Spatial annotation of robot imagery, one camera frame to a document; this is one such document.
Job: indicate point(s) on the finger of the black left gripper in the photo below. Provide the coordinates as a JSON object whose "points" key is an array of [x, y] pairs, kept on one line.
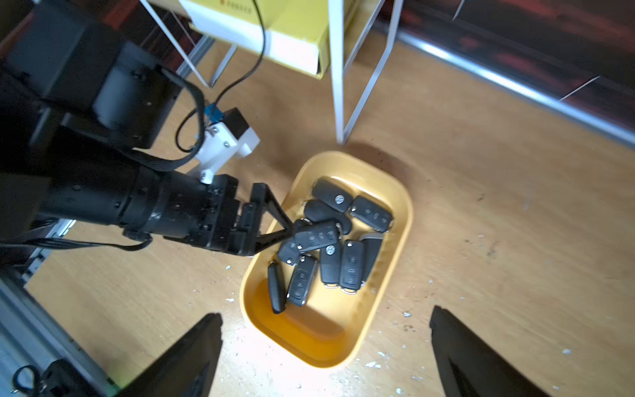
{"points": [[264, 241], [263, 201]]}

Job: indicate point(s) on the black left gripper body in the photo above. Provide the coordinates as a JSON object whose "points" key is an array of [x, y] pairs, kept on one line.
{"points": [[215, 220]]}

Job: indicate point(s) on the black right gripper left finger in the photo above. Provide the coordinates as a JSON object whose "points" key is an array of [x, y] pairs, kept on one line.
{"points": [[187, 368]]}

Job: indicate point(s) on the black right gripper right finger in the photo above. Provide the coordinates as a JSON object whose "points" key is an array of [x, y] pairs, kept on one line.
{"points": [[468, 366]]}

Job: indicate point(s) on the silver-edged car key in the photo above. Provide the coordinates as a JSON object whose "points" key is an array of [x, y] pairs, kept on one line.
{"points": [[276, 287]]}

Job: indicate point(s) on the dark grey car key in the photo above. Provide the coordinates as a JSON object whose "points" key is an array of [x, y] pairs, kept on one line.
{"points": [[317, 211]]}

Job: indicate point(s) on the black three-button car key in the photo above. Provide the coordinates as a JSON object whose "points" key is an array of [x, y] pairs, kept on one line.
{"points": [[316, 236], [302, 280]]}

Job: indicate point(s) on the black VW car key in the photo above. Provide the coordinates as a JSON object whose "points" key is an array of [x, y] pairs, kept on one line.
{"points": [[332, 194]]}

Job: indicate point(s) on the black silver Porsche key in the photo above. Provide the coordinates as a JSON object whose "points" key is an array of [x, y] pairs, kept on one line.
{"points": [[372, 243]]}

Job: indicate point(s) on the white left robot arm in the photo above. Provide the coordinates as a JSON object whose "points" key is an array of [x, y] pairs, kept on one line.
{"points": [[95, 129]]}

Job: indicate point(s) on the yellow storage box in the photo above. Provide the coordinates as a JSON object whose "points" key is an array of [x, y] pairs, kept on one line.
{"points": [[315, 293]]}

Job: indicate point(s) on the yellow book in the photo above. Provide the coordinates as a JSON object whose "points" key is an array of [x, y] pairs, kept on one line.
{"points": [[292, 33]]}

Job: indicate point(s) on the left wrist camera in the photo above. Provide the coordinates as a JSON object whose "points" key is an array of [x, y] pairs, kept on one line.
{"points": [[229, 136]]}

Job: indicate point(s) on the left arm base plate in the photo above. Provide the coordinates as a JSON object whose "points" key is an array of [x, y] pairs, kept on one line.
{"points": [[60, 379]]}

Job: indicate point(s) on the white wire shelf rack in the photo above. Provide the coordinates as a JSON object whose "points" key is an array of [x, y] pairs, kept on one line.
{"points": [[349, 25]]}

